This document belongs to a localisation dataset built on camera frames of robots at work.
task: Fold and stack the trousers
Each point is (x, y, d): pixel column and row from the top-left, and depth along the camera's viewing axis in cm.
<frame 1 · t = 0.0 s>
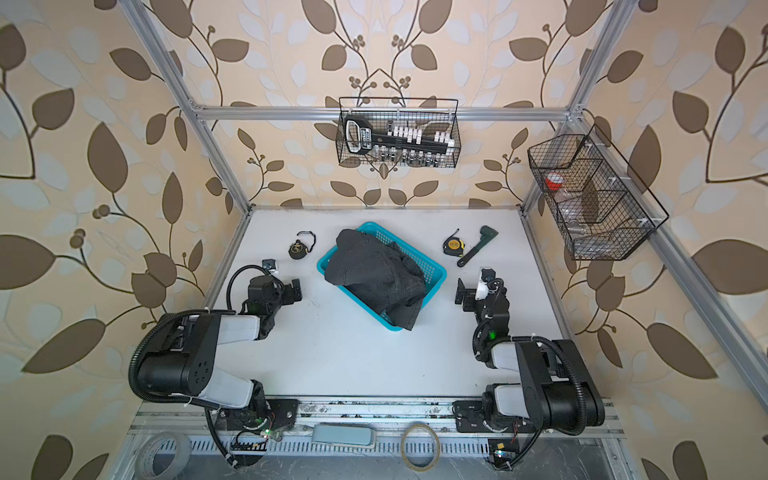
left hand: (283, 279, 95), fingers open
right hand: (477, 283, 89), fingers open
teal plastic basket: (431, 269, 95), point 8 cm above the table
dark grey trousers: (379, 274, 84), point 17 cm above the table
yellow black tape measure: (454, 246, 107), point 4 cm above the table
dark green pipe wrench: (487, 233, 114), point 2 cm above the table

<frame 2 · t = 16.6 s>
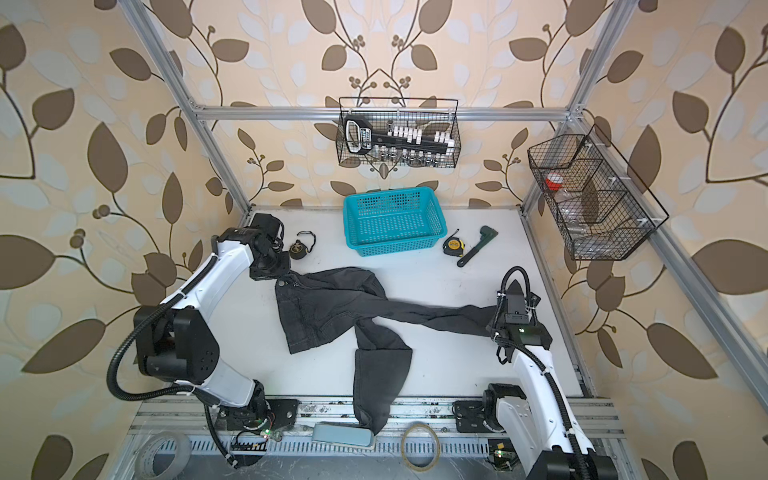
left hand: (281, 269, 86), fingers closed
right hand: (507, 330, 82), fingers open
teal plastic basket: (393, 218, 122), on the table
dark grey trousers: (316, 303, 88), point 8 cm above the table
the other named things where they were.

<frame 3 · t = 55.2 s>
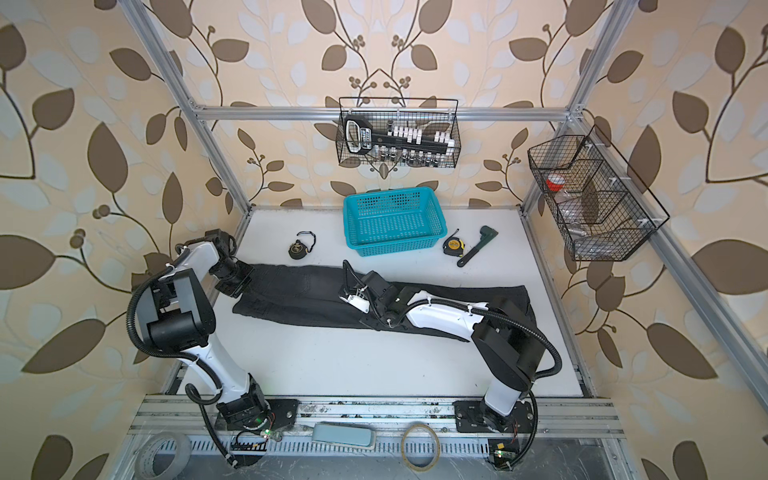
left hand: (252, 282, 93), fingers closed
right hand: (366, 308, 86), fingers closed
dark grey trousers: (318, 293, 98), on the table
the other named things where they were.

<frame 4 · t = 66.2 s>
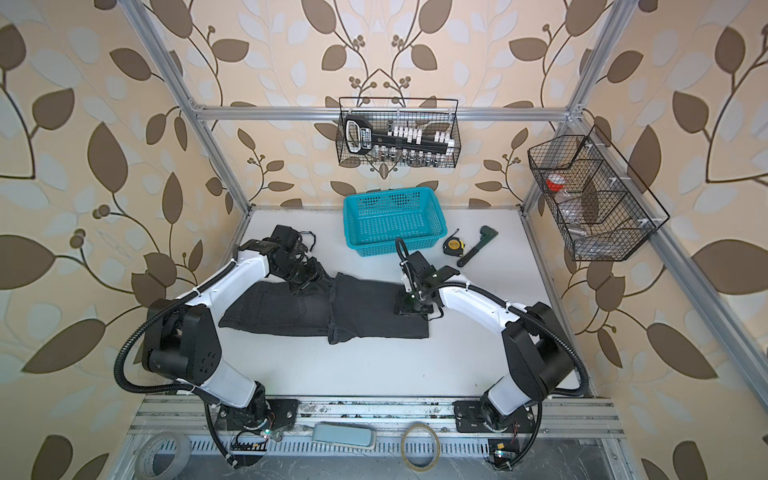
left hand: (330, 281, 85), fingers open
right hand: (398, 312, 85), fingers open
dark grey trousers: (344, 306, 90), point 5 cm above the table
the other named things where they were.

